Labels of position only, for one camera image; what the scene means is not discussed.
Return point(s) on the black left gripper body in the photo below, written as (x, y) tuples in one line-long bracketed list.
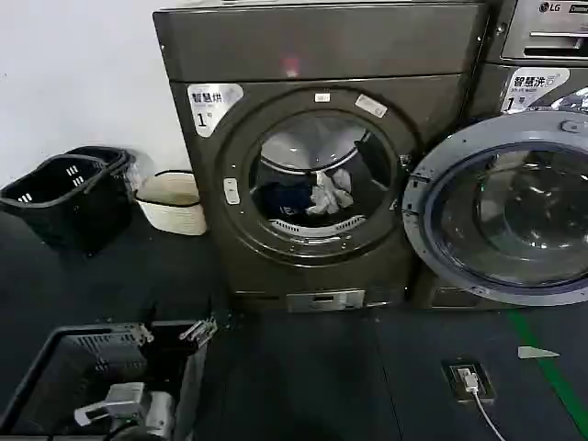
[(163, 353)]

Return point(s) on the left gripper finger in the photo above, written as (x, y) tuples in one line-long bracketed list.
[(198, 328), (138, 333)]

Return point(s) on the large black laundry basket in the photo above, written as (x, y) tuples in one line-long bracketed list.
[(41, 358)]

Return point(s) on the white woven basket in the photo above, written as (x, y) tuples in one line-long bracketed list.
[(172, 206)]

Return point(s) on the black slotted plastic basket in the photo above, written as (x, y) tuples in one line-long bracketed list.
[(59, 206), (110, 154)]

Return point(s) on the dark blue garment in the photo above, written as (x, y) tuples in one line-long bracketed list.
[(285, 200)]

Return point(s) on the clear plastic bag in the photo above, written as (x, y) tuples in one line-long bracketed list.
[(140, 170)]

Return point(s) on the white grey crumpled cloth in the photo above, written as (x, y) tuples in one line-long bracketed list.
[(328, 193)]

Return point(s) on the round glass dryer door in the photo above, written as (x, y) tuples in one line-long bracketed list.
[(459, 257)]

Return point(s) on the white plug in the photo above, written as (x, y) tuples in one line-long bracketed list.
[(468, 379)]

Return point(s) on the floor power socket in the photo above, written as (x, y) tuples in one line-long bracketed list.
[(487, 395)]

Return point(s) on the dark grey front-load dryer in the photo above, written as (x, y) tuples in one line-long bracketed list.
[(321, 55)]

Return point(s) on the white arrow floor sticker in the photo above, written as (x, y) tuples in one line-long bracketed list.
[(535, 353)]

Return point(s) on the green floor tape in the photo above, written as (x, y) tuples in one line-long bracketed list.
[(546, 372)]

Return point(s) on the grey washer with label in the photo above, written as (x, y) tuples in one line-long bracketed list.
[(496, 87)]

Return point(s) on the silver stacked laundry machine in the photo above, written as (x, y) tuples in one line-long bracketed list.
[(542, 27)]

